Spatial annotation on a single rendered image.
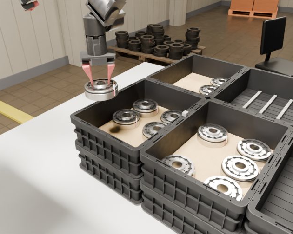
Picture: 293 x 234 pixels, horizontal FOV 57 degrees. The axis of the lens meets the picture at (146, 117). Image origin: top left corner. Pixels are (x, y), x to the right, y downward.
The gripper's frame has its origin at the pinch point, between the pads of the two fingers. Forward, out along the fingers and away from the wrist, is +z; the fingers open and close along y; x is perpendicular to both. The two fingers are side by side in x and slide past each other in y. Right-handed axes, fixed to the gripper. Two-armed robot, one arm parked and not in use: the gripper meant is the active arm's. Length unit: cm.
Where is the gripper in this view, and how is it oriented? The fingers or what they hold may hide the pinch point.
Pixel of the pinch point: (100, 81)
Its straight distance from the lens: 85.8
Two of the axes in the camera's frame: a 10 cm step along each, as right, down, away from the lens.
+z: 0.1, 8.6, 5.2
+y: -9.8, 1.1, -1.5
